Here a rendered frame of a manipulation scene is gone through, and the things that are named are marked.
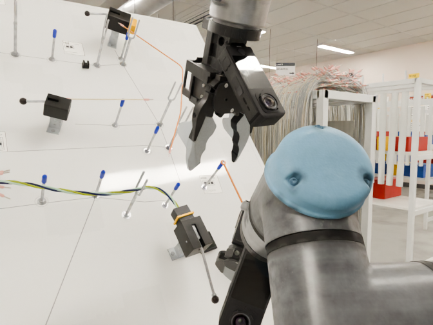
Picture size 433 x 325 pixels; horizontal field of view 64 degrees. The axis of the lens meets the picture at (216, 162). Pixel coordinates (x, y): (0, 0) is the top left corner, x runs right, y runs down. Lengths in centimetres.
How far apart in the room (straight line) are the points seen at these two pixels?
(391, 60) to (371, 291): 954
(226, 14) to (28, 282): 49
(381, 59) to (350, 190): 964
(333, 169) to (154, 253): 49
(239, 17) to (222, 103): 11
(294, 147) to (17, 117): 65
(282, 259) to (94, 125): 63
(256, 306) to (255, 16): 34
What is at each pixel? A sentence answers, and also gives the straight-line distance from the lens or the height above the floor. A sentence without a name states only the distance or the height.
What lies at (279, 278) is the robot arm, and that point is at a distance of 26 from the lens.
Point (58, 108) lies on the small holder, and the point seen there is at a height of 134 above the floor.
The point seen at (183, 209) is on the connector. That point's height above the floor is 115.
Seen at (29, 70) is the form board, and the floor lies 143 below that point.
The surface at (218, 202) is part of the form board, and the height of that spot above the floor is 113.
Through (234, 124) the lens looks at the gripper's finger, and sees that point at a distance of 53.
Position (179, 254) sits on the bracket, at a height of 106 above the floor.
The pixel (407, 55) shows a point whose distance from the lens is 960.
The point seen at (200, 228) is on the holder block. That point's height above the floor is 112.
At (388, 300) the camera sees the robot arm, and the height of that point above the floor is 118.
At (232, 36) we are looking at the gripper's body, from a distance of 46.
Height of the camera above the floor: 129
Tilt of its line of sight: 5 degrees down
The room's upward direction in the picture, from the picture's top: straight up
